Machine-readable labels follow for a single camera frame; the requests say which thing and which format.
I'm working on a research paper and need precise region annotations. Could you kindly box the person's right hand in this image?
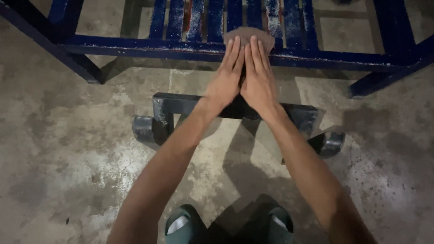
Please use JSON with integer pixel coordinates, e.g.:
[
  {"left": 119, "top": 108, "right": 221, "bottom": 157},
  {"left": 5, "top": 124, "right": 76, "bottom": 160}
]
[{"left": 240, "top": 35, "right": 283, "bottom": 120}]

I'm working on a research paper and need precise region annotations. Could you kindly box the brown sandpaper sheet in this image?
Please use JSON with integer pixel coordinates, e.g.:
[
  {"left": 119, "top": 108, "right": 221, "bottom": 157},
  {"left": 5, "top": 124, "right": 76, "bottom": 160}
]
[{"left": 223, "top": 27, "right": 276, "bottom": 56}]

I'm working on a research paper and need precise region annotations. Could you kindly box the dark metal bracket bar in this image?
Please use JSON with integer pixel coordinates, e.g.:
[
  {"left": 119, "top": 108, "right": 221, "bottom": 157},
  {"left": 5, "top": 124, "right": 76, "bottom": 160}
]
[{"left": 131, "top": 92, "right": 346, "bottom": 160}]

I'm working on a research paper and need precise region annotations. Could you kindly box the person's left hand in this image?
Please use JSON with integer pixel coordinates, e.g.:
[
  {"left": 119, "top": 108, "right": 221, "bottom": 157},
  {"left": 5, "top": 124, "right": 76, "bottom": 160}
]
[{"left": 202, "top": 35, "right": 245, "bottom": 113}]

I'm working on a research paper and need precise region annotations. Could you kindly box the blue painted metal frame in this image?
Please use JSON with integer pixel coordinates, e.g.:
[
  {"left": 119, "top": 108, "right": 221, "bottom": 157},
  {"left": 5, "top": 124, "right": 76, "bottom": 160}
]
[{"left": 0, "top": 0, "right": 434, "bottom": 99}]

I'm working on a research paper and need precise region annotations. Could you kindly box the dark green slipper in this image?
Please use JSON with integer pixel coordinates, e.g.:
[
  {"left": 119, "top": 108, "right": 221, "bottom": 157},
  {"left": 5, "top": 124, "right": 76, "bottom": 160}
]
[
  {"left": 267, "top": 206, "right": 295, "bottom": 244},
  {"left": 165, "top": 204, "right": 208, "bottom": 244}
]

